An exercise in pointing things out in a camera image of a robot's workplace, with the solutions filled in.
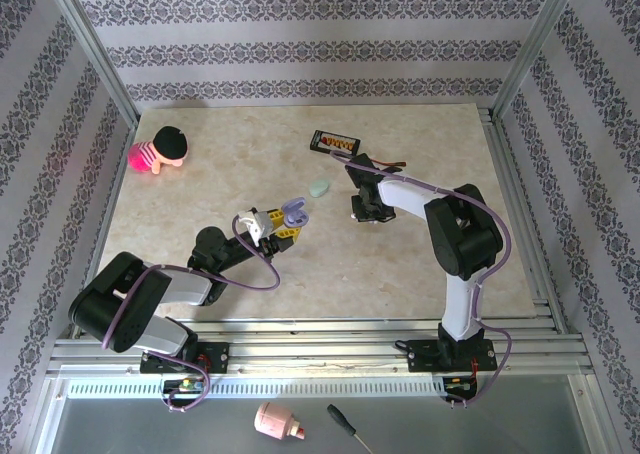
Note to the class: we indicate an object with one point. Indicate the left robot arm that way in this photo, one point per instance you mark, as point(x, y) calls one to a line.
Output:
point(185, 289)

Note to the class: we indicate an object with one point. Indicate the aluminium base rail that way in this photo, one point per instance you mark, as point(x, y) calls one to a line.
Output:
point(320, 349)

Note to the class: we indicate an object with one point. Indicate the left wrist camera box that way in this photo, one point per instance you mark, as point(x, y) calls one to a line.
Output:
point(252, 224)

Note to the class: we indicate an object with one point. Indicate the purple earbud case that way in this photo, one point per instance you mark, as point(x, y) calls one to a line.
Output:
point(296, 217)

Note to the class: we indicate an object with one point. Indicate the aluminium side rail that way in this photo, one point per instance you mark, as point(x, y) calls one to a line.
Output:
point(515, 209)

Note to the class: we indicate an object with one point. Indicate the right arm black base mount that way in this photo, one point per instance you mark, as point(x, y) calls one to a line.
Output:
point(425, 356)

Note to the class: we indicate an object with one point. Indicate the green earbud case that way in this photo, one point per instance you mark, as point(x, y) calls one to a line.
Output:
point(319, 188)

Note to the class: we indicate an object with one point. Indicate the small controller circuit board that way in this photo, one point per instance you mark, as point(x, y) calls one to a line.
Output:
point(187, 385)
point(457, 386)

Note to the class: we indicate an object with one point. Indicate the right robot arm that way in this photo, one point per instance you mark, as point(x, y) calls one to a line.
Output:
point(460, 304)

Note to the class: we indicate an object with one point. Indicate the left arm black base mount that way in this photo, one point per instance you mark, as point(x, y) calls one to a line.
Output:
point(217, 356)

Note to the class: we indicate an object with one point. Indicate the grey metal shelf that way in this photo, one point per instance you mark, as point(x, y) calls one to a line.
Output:
point(450, 429)

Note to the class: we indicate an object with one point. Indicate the pink toy bottle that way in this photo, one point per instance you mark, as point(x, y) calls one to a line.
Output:
point(272, 420)

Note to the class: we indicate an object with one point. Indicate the aluminium frame post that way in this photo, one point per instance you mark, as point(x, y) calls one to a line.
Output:
point(540, 39)
point(90, 44)

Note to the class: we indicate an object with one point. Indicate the pink doll with black hat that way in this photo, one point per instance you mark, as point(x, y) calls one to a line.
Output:
point(170, 141)

